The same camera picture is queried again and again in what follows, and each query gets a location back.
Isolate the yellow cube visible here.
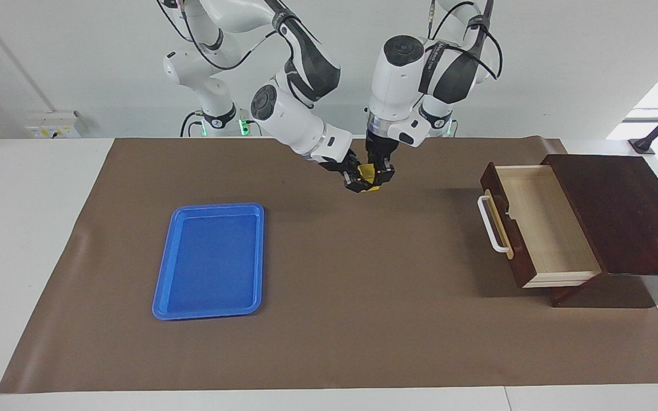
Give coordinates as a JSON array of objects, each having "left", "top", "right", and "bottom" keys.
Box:
[{"left": 360, "top": 164, "right": 384, "bottom": 194}]

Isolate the white drawer handle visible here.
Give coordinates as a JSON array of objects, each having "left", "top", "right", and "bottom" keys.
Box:
[{"left": 478, "top": 195, "right": 511, "bottom": 253}]

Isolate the dark wooden drawer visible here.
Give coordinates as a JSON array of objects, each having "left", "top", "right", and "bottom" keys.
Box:
[{"left": 480, "top": 162, "right": 603, "bottom": 289}]

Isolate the dark wooden drawer cabinet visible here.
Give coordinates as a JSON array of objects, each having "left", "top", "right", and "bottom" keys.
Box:
[{"left": 539, "top": 154, "right": 658, "bottom": 308}]

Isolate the brown table mat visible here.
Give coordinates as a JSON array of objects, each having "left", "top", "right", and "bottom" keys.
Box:
[{"left": 0, "top": 136, "right": 658, "bottom": 394}]

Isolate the blue plastic tray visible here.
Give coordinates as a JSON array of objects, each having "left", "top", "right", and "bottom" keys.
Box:
[{"left": 152, "top": 202, "right": 265, "bottom": 321}]

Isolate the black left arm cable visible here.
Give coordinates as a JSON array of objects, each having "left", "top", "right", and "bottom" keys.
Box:
[{"left": 428, "top": 0, "right": 504, "bottom": 82}]

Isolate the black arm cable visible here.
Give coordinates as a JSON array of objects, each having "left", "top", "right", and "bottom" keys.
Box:
[
  {"left": 157, "top": 0, "right": 285, "bottom": 72},
  {"left": 428, "top": 0, "right": 504, "bottom": 82}
]

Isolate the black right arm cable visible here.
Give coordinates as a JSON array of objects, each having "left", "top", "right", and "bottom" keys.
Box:
[{"left": 157, "top": 0, "right": 285, "bottom": 72}]

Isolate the black right base cable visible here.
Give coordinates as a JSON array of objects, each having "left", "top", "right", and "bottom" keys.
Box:
[{"left": 180, "top": 110, "right": 207, "bottom": 138}]

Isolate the white wall power socket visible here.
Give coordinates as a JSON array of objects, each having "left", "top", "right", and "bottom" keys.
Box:
[{"left": 25, "top": 111, "right": 81, "bottom": 139}]

